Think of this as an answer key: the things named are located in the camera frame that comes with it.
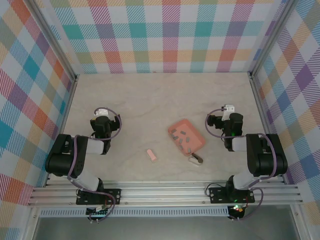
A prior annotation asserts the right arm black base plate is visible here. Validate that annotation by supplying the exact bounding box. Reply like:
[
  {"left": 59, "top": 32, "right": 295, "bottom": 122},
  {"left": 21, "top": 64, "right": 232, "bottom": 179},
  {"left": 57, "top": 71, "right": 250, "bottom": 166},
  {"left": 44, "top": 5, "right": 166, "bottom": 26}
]
[{"left": 208, "top": 186, "right": 256, "bottom": 205}]

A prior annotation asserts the long aluminium base rail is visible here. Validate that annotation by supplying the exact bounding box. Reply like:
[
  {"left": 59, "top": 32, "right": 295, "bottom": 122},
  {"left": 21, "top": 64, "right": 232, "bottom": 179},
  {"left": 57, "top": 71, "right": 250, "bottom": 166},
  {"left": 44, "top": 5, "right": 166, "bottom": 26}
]
[{"left": 26, "top": 180, "right": 304, "bottom": 208}]

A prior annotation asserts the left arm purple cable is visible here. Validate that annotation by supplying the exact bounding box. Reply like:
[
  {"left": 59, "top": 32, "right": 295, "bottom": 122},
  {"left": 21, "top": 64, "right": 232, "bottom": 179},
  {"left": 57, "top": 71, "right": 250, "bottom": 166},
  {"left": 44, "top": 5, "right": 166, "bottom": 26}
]
[{"left": 66, "top": 107, "right": 123, "bottom": 223}]

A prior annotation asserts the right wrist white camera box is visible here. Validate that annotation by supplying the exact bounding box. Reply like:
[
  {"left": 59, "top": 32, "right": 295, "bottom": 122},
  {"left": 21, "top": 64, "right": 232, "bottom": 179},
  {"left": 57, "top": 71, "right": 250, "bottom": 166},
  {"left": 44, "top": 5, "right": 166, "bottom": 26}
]
[{"left": 222, "top": 104, "right": 236, "bottom": 121}]

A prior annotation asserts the aluminium side rail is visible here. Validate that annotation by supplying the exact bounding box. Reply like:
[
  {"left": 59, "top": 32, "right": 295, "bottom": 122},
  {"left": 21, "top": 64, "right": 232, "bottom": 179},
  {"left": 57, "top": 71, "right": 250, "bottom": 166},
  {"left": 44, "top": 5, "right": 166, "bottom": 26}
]
[
  {"left": 249, "top": 72, "right": 287, "bottom": 185},
  {"left": 43, "top": 74, "right": 80, "bottom": 188}
]

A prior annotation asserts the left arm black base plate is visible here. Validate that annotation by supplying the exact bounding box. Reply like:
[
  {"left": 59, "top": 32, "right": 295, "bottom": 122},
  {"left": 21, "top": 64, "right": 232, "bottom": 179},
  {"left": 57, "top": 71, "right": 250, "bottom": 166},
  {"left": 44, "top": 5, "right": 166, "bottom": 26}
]
[{"left": 75, "top": 188, "right": 123, "bottom": 206}]

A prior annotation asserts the right aluminium frame post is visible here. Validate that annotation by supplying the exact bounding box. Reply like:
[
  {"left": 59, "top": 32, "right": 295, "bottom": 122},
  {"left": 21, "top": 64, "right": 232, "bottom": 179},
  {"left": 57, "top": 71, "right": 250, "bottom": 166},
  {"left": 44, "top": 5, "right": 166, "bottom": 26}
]
[{"left": 248, "top": 0, "right": 297, "bottom": 77}]

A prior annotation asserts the aluminium frame post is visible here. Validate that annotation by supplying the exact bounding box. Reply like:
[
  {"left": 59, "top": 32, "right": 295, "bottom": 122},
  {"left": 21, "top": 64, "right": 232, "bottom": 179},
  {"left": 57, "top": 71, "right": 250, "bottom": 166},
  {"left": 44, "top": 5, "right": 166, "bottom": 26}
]
[
  {"left": 29, "top": 0, "right": 79, "bottom": 80},
  {"left": 248, "top": 0, "right": 297, "bottom": 77}
]

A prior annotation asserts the left aluminium frame post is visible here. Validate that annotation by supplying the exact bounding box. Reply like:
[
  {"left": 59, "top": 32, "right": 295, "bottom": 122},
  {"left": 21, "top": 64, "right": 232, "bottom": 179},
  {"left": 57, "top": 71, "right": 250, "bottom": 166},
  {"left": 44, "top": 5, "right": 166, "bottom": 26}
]
[{"left": 29, "top": 0, "right": 79, "bottom": 80}]

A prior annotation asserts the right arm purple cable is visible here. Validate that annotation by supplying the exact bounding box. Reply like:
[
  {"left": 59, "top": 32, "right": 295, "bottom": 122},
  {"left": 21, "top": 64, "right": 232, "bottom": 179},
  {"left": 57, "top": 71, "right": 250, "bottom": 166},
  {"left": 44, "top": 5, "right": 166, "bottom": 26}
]
[{"left": 205, "top": 107, "right": 279, "bottom": 222}]

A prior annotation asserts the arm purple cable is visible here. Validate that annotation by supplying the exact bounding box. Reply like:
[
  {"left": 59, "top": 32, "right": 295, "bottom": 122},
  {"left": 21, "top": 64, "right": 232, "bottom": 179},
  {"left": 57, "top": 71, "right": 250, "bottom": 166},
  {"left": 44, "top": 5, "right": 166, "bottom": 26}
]
[
  {"left": 66, "top": 107, "right": 123, "bottom": 223},
  {"left": 205, "top": 107, "right": 279, "bottom": 222}
]

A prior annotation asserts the pink plastic tray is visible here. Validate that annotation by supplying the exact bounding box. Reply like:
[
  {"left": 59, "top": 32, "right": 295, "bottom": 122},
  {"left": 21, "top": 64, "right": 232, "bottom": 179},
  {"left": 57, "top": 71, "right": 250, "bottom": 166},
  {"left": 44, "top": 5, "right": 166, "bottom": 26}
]
[{"left": 167, "top": 119, "right": 207, "bottom": 157}]

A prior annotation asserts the left aluminium side rail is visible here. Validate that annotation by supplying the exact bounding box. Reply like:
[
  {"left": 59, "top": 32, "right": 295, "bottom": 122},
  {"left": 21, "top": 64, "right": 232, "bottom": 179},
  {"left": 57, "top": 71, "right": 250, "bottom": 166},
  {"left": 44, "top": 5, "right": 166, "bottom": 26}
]
[{"left": 43, "top": 74, "right": 80, "bottom": 188}]

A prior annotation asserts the silver USB stick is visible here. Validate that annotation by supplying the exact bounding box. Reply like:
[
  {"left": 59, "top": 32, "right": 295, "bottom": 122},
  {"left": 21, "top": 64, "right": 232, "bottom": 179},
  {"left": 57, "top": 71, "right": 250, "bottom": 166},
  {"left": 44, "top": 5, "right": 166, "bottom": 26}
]
[{"left": 187, "top": 154, "right": 204, "bottom": 166}]

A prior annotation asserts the right aluminium side rail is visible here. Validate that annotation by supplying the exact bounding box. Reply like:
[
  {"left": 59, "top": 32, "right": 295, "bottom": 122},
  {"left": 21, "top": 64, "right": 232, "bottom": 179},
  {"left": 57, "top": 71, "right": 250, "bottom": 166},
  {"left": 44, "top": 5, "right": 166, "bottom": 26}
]
[{"left": 249, "top": 72, "right": 287, "bottom": 185}]

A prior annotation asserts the white slotted cable duct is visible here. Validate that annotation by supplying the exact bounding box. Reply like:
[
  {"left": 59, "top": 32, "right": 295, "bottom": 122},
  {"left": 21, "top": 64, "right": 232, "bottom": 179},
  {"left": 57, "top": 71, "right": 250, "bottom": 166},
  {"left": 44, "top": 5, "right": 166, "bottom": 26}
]
[{"left": 39, "top": 208, "right": 230, "bottom": 218}]

